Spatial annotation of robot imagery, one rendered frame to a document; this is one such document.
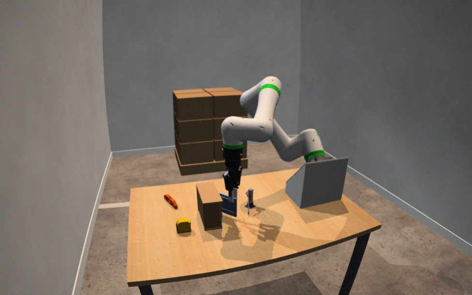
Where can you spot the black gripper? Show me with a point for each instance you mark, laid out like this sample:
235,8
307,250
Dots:
232,178

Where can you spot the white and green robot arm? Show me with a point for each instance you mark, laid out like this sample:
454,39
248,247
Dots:
263,127

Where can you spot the yellow tape measure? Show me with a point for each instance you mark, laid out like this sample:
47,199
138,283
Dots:
183,225

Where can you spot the orange torpedo level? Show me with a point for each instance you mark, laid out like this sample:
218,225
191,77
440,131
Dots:
171,201

